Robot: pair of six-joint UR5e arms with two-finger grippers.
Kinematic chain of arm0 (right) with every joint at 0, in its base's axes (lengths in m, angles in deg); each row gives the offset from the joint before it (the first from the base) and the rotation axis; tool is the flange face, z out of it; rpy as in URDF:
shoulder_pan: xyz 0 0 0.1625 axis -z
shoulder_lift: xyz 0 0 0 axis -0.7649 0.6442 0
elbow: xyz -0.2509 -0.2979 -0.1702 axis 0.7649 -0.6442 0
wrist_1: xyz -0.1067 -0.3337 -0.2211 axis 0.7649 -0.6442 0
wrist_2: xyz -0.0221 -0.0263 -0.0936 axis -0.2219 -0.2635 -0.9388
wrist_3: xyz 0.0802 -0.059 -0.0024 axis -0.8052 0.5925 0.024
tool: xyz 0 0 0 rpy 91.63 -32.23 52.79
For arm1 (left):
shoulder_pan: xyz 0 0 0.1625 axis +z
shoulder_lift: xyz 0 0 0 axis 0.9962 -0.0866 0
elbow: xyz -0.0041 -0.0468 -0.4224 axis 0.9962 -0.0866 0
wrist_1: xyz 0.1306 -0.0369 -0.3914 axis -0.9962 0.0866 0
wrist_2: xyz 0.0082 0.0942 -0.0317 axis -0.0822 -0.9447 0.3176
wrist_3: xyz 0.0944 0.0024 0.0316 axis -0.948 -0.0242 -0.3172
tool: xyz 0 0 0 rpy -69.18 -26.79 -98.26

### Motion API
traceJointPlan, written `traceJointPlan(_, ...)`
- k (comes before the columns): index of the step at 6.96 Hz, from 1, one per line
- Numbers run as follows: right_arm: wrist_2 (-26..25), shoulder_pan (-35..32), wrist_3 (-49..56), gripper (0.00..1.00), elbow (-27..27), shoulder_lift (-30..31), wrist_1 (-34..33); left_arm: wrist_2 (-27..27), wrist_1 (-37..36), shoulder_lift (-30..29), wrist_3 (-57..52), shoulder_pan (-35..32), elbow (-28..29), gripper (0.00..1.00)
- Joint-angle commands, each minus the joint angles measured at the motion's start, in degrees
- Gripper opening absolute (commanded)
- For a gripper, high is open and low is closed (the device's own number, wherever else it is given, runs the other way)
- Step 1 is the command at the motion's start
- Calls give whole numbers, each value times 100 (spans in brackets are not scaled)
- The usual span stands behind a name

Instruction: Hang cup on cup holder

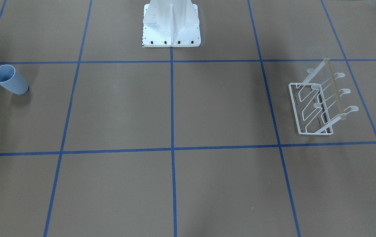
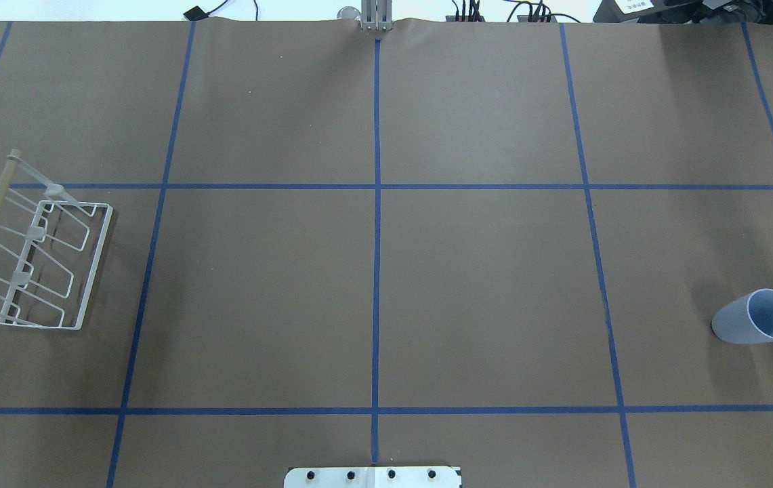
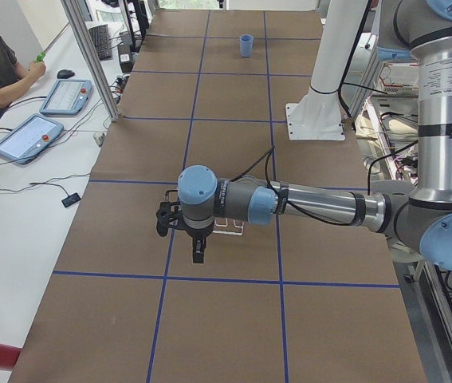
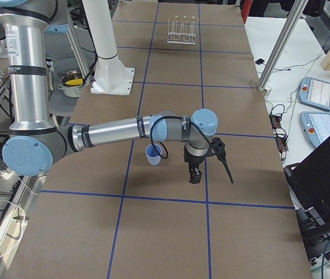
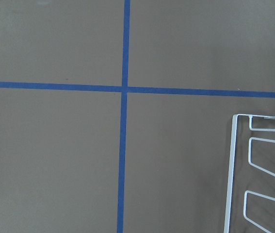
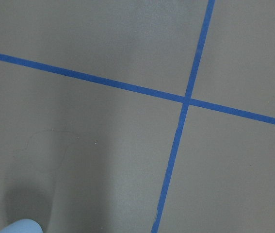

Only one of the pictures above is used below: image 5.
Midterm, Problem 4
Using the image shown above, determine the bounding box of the white wire cup holder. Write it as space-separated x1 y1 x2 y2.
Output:
224 114 275 233

